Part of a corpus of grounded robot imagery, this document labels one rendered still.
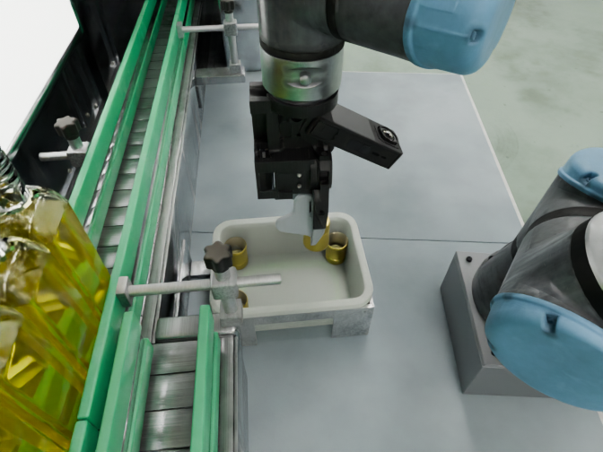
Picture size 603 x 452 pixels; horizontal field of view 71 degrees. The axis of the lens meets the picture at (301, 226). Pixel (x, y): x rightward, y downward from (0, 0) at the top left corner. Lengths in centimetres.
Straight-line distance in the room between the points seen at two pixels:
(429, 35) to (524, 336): 23
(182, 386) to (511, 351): 32
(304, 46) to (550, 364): 32
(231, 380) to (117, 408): 13
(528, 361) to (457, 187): 55
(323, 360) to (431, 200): 40
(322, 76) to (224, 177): 54
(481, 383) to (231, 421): 32
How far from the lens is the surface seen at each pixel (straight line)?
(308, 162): 44
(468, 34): 30
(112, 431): 41
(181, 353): 52
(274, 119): 43
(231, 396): 49
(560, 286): 37
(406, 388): 64
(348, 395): 62
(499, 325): 39
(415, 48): 32
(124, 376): 43
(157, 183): 66
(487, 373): 60
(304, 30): 36
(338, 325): 62
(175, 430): 49
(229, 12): 96
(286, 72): 38
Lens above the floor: 133
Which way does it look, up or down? 48 degrees down
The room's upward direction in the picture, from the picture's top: straight up
